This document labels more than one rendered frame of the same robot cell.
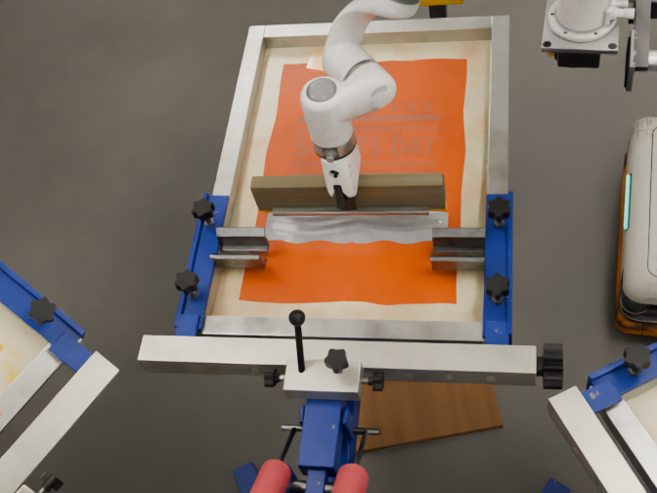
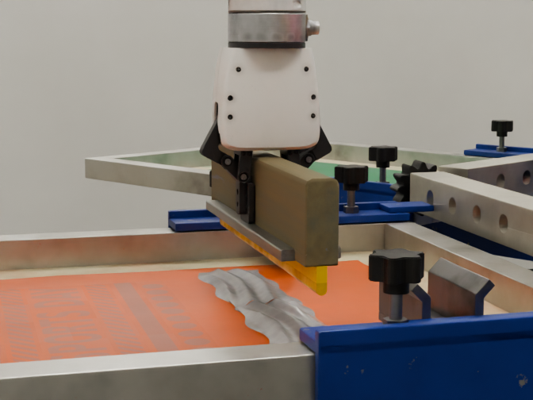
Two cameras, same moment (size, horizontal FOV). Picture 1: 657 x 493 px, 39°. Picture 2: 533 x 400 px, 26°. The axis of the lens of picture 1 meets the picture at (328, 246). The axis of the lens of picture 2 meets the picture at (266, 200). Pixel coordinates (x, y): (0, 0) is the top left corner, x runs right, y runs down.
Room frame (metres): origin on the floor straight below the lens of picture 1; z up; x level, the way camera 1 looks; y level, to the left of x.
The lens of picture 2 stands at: (1.70, 0.85, 1.23)
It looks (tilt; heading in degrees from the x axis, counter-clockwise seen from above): 8 degrees down; 234
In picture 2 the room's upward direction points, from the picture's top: straight up
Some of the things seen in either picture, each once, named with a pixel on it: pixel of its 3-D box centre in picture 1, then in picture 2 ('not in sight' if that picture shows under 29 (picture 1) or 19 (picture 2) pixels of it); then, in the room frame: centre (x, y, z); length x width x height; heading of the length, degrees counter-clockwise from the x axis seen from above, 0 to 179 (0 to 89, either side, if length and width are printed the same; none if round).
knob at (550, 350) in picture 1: (544, 366); (422, 189); (0.62, -0.28, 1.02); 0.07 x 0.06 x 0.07; 159
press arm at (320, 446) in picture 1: (324, 421); not in sight; (0.64, 0.09, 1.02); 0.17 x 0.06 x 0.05; 159
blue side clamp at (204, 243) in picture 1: (206, 265); (489, 353); (1.04, 0.24, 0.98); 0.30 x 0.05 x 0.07; 159
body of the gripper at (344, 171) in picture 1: (338, 158); (266, 91); (1.04, -0.06, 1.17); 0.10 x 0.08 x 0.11; 159
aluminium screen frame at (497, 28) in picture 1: (360, 166); (133, 299); (1.16, -0.11, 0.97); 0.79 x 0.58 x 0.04; 159
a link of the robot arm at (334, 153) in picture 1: (332, 139); (274, 28); (1.03, -0.06, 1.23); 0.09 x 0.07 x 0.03; 159
